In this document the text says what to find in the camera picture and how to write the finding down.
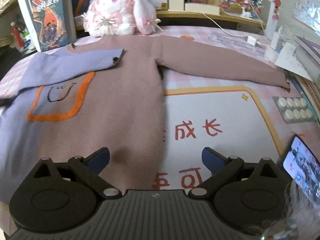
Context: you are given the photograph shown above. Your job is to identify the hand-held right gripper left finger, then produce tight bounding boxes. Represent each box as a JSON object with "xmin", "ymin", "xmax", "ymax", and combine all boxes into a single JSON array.
[{"xmin": 30, "ymin": 147, "xmax": 123, "ymax": 198}]

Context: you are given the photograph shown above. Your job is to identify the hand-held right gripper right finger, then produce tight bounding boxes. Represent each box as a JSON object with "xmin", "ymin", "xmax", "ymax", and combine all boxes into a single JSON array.
[{"xmin": 187, "ymin": 147, "xmax": 284, "ymax": 198}]

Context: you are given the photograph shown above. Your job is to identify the purple and pink sweater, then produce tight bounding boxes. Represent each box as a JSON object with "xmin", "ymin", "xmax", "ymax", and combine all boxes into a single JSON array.
[{"xmin": 0, "ymin": 34, "xmax": 290, "ymax": 205}]

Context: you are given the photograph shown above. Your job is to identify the black smartphone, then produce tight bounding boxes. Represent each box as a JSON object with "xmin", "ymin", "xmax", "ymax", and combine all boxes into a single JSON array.
[{"xmin": 282, "ymin": 135, "xmax": 320, "ymax": 204}]

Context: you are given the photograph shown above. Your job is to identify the white pill blister pack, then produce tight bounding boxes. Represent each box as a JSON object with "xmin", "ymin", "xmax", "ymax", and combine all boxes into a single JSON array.
[{"xmin": 272, "ymin": 95, "xmax": 316, "ymax": 124}]

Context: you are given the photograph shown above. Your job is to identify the grey fuzzy cloth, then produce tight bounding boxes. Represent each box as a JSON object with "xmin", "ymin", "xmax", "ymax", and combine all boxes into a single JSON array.
[{"xmin": 260, "ymin": 180, "xmax": 320, "ymax": 240}]

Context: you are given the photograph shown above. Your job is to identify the white paper sheet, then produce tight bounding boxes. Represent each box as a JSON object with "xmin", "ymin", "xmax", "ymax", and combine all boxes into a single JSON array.
[{"xmin": 274, "ymin": 41, "xmax": 314, "ymax": 80}]

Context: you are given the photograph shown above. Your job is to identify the small white bottle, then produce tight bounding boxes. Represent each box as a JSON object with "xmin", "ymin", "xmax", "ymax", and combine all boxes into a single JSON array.
[{"xmin": 271, "ymin": 25, "xmax": 284, "ymax": 52}]

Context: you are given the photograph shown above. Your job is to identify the white jar green lid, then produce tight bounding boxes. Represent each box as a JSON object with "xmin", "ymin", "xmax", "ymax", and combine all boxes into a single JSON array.
[{"xmin": 21, "ymin": 29, "xmax": 35, "ymax": 52}]

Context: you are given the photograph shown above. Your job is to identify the dragon cover book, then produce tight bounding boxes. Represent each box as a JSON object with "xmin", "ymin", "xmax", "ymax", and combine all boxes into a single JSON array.
[{"xmin": 31, "ymin": 0, "xmax": 69, "ymax": 52}]

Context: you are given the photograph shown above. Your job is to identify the white pink plush bunny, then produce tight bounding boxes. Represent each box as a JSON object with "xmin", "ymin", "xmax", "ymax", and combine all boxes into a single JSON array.
[{"xmin": 81, "ymin": 0, "xmax": 163, "ymax": 37}]

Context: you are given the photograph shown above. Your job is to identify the red tassel ornament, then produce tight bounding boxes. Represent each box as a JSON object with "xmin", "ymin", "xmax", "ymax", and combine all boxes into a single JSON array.
[{"xmin": 11, "ymin": 21, "xmax": 22, "ymax": 50}]

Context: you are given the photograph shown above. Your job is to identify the flat white box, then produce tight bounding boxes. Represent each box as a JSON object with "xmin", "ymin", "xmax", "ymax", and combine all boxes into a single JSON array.
[{"xmin": 184, "ymin": 2, "xmax": 220, "ymax": 15}]

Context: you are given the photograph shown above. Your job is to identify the white open box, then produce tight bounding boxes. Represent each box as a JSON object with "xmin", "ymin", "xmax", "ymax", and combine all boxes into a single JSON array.
[{"xmin": 167, "ymin": 0, "xmax": 185, "ymax": 12}]

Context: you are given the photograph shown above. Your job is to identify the white printed carton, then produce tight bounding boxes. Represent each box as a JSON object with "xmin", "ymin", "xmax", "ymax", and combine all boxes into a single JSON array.
[{"xmin": 145, "ymin": 0, "xmax": 168, "ymax": 11}]

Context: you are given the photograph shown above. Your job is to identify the wooden bookshelf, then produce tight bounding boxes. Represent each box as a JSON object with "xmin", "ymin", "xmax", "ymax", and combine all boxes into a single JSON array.
[{"xmin": 0, "ymin": 0, "xmax": 275, "ymax": 53}]

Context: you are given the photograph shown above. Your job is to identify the white charging cable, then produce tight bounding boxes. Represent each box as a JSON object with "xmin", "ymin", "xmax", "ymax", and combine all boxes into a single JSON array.
[{"xmin": 202, "ymin": 12, "xmax": 273, "ymax": 49}]

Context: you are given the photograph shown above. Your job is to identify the red figure wall sticker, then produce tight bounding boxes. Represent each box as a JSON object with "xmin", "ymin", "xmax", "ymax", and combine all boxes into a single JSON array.
[{"xmin": 271, "ymin": 0, "xmax": 284, "ymax": 20}]

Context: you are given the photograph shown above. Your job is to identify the wall calendar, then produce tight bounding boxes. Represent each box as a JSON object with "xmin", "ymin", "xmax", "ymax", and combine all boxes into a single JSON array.
[{"xmin": 294, "ymin": 0, "xmax": 320, "ymax": 24}]

